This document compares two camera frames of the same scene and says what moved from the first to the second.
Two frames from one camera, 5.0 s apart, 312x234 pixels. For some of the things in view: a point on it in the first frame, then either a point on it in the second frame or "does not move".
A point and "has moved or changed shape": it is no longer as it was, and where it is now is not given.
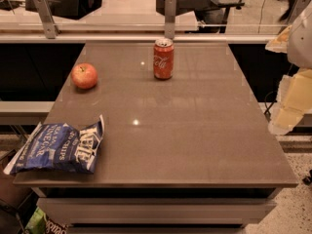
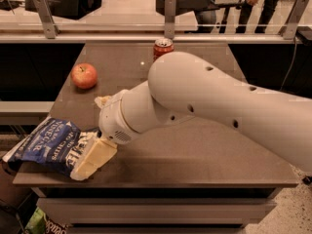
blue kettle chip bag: (58, 147) has moved or changed shape
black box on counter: (66, 1) does not move
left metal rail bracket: (47, 17) does not move
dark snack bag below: (55, 227) does not move
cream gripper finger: (280, 44) -> (102, 100)
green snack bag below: (36, 224) does not move
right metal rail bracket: (298, 6) does not move
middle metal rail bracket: (170, 15) does not move
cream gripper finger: (294, 101) -> (94, 160)
